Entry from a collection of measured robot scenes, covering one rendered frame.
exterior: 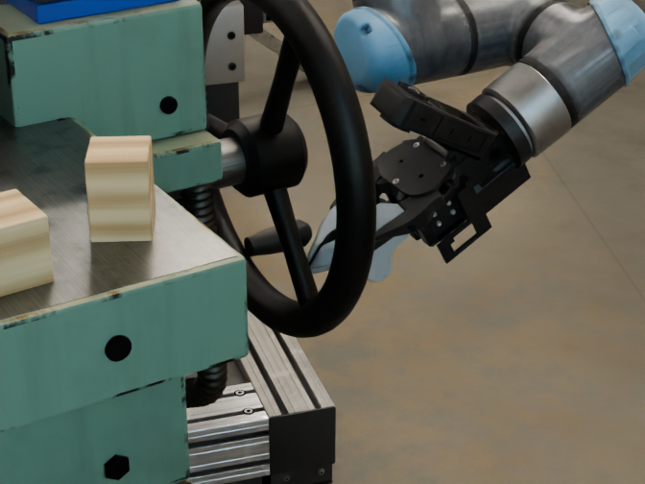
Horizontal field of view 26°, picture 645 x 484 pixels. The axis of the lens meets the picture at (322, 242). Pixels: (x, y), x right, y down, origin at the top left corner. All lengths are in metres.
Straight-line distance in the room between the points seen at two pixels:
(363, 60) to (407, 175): 0.11
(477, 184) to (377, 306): 1.31
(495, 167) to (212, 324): 0.54
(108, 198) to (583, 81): 0.58
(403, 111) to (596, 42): 0.20
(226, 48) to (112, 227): 0.85
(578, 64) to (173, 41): 0.42
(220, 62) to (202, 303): 0.87
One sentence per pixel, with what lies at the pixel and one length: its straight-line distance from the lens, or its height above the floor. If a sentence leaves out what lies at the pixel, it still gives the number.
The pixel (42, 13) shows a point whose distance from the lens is 0.89.
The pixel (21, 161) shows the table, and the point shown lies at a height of 0.90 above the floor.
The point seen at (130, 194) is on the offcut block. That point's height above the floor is 0.93.
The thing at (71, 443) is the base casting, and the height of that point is 0.77.
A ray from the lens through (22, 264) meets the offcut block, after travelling 0.69.
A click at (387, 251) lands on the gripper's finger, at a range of 1.18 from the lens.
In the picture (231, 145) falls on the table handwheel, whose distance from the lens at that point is 1.04.
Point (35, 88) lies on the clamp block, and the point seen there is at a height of 0.92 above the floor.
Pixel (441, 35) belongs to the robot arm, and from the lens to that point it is 1.23.
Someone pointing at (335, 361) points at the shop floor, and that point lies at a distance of 2.35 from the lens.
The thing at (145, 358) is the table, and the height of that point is 0.86.
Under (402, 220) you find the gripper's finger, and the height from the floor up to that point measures 0.73.
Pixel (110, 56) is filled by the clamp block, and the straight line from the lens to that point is 0.91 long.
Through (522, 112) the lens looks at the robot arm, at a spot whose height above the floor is 0.80.
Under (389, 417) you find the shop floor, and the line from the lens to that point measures 2.21.
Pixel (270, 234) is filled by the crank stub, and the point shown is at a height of 0.72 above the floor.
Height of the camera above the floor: 1.23
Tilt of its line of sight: 27 degrees down
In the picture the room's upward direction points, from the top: straight up
